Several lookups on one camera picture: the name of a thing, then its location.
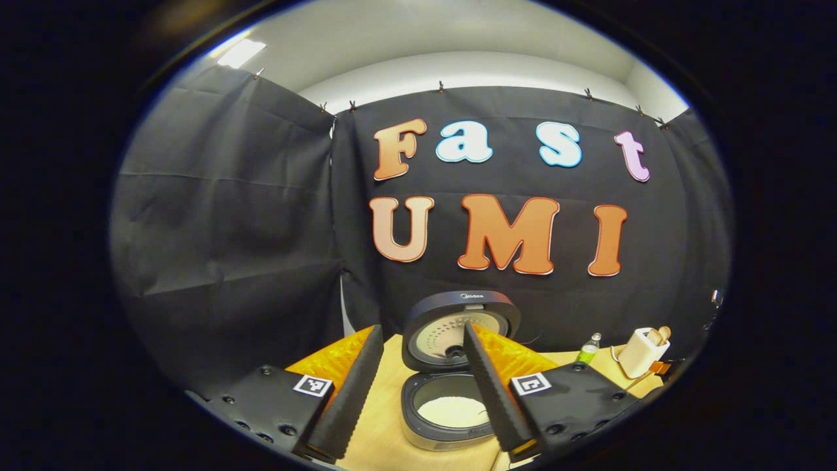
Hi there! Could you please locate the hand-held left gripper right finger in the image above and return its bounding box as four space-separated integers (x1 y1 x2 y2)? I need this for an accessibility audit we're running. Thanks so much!
463 321 638 463

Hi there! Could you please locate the ceiling light panel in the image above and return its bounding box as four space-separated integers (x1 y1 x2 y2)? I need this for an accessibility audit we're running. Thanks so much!
217 39 267 69

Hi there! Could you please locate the green drink bottle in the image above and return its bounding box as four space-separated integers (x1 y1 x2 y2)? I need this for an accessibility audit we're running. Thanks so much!
575 332 602 364

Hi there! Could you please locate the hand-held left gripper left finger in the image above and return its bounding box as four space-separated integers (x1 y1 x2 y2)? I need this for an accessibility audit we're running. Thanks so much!
186 324 385 465

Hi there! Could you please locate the white rice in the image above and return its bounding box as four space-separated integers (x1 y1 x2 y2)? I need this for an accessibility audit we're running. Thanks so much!
418 396 490 430

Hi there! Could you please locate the white toaster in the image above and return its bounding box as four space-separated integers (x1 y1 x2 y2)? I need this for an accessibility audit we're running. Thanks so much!
618 327 671 379

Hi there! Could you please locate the black rice cooker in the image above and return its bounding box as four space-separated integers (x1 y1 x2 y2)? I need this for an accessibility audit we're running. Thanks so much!
401 290 522 452

